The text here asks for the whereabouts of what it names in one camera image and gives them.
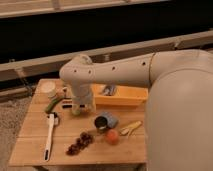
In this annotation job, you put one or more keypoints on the yellow banana toy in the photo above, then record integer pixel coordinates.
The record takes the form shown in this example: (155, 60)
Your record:
(127, 130)

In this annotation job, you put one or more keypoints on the orange plastic bin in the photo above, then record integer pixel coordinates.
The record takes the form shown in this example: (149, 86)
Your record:
(124, 96)

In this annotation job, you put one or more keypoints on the green cucumber toy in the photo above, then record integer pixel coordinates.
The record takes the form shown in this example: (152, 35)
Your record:
(52, 104)

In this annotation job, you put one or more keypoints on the purple grape bunch toy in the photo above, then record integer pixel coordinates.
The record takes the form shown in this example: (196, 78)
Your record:
(81, 143)

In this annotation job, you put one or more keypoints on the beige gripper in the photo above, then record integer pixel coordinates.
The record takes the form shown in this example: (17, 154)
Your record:
(82, 99)

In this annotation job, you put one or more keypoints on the grey object in bin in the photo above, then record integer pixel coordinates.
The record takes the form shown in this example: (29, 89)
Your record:
(109, 90)

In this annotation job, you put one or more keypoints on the white cup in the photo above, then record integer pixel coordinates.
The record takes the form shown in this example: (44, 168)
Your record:
(49, 88)

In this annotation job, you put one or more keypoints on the dark metal can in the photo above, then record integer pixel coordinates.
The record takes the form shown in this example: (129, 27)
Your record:
(101, 124)

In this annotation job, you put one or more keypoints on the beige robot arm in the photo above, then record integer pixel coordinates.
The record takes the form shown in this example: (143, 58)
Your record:
(179, 109)

